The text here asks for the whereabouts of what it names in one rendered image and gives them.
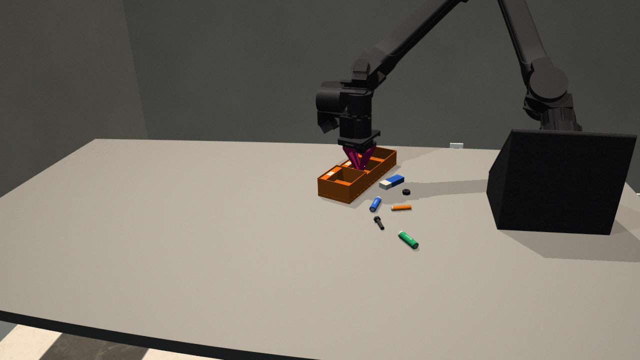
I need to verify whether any black hex bolt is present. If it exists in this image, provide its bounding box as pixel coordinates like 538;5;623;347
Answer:
373;216;385;230

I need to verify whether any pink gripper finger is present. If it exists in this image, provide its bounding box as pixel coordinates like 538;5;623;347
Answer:
352;145;377;171
342;147;371;171

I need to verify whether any green aa battery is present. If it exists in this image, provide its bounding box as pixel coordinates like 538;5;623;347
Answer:
398;231;419;250

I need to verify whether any blue aa battery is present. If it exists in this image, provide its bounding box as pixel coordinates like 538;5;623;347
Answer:
369;196;382;212

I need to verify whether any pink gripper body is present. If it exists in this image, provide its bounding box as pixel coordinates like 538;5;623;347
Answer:
337;113;381;153

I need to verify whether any orange rack of three bins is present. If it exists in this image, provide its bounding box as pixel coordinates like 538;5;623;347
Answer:
317;147;397;204

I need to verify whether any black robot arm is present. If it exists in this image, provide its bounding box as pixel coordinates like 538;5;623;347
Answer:
316;0;583;139

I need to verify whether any orange battery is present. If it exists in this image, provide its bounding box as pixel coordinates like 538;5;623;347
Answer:
391;205;412;211

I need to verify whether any blue rectangular block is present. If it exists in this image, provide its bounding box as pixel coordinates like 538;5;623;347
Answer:
379;174;405;190

